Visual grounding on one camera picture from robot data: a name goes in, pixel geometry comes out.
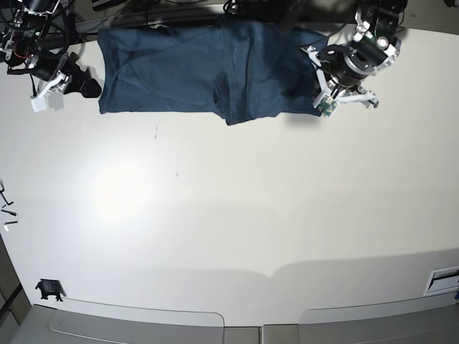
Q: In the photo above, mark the grey chair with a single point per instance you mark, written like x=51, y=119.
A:
x=436, y=325
x=47, y=325

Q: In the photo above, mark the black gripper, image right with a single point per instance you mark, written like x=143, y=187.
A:
x=348, y=65

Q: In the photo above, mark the white wrist camera, image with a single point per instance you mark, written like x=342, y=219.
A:
x=52, y=101
x=326, y=105

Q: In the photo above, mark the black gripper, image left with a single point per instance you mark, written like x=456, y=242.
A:
x=69, y=79

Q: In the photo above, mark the grey left chair back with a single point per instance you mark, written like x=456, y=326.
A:
x=47, y=325

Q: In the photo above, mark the black hex key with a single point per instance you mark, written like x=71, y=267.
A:
x=3, y=196

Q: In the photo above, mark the grey right chair back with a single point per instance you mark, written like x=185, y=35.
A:
x=436, y=325

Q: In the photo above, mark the silver hex key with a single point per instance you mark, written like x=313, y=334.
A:
x=13, y=218

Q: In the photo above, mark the dark blue T-shirt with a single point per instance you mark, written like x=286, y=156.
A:
x=239, y=70

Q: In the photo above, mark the white wrist camera, image right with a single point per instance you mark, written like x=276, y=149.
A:
x=326, y=105

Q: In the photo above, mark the white wrist camera, image left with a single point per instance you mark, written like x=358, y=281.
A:
x=52, y=101

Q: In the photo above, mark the black plastic clip part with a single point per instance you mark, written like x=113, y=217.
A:
x=50, y=288

